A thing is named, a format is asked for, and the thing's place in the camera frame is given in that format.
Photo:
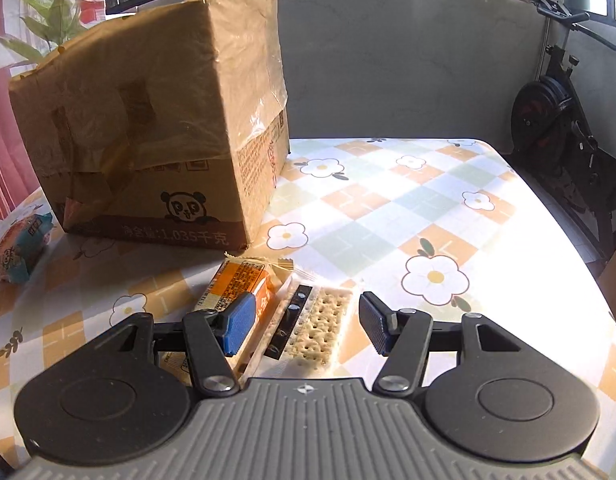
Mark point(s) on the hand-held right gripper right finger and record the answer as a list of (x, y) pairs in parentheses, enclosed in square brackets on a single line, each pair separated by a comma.
[(375, 322)]

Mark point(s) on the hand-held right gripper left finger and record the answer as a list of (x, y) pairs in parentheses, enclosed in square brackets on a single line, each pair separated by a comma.
[(239, 325)]

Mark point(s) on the orange cracker packet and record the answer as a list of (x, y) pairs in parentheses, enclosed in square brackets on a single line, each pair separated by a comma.
[(237, 280)]

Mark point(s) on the clear cracker packet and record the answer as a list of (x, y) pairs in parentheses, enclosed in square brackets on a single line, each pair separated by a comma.
[(320, 325)]

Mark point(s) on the cardboard box with plastic liner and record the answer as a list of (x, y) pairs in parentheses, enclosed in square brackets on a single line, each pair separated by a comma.
[(162, 110)]

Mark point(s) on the floral checked tablecloth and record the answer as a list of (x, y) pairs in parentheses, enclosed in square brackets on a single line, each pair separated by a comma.
[(388, 210)]

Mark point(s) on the blue bread packet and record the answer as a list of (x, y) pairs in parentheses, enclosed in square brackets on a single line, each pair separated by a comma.
[(17, 247)]

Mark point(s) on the black exercise bike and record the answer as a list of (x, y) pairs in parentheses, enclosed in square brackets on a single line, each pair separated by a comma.
[(553, 105)]

